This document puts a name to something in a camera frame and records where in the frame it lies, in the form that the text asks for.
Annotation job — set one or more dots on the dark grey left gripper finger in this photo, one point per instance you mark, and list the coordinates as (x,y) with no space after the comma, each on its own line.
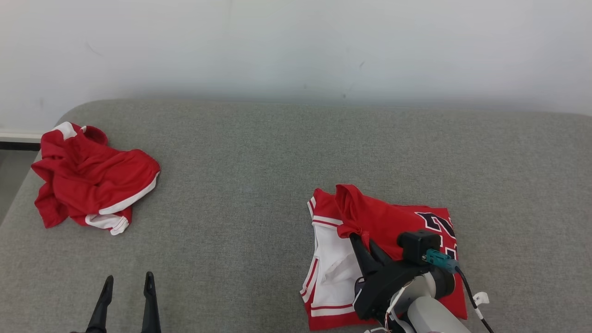
(150,310)
(102,310)

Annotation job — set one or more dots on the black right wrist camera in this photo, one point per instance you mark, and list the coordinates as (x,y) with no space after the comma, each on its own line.
(416,245)

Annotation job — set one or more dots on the red shorts with white trim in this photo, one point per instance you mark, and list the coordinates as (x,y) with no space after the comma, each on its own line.
(92,180)

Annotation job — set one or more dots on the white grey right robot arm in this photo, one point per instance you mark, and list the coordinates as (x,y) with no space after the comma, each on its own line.
(430,317)

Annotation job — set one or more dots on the white baseboard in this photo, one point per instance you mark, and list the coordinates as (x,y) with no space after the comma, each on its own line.
(18,136)

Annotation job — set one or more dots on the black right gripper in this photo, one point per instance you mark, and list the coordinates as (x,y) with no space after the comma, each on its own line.
(384,286)

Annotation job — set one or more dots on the red white basketball jersey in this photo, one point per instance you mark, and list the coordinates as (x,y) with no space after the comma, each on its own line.
(384,217)

